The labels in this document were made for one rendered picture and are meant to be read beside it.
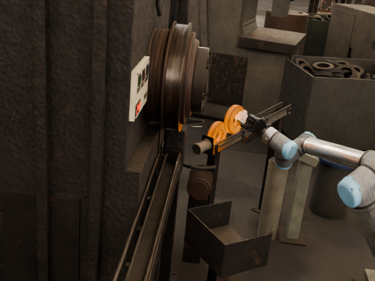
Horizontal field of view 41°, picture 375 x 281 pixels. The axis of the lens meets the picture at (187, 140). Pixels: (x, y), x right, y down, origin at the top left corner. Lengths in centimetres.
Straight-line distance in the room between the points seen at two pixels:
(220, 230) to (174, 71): 66
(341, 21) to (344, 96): 231
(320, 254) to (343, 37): 379
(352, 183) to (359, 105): 240
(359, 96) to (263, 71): 95
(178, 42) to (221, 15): 286
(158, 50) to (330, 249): 179
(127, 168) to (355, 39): 473
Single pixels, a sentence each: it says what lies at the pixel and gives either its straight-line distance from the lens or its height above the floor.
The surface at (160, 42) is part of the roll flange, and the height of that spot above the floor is 128.
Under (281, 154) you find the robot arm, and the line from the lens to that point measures 251.
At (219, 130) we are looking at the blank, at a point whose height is 74.
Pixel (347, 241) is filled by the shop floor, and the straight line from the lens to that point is 342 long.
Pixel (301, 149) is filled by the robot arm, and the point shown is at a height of 74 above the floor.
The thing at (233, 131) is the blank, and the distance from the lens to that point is 265.
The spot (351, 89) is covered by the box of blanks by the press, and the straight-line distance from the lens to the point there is 440.
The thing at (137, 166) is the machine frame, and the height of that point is 87.
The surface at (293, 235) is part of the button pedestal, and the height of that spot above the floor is 4.
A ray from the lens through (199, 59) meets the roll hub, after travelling 210.
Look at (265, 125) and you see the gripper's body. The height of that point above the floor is 86.
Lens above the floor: 168
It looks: 22 degrees down
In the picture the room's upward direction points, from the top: 6 degrees clockwise
